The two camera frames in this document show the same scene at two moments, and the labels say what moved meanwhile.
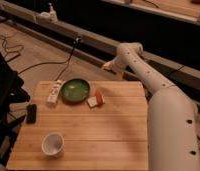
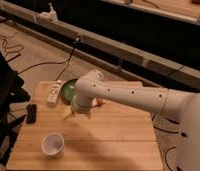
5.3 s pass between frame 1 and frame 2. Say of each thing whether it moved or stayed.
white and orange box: stayed
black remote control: stayed
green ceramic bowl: stayed
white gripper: moved
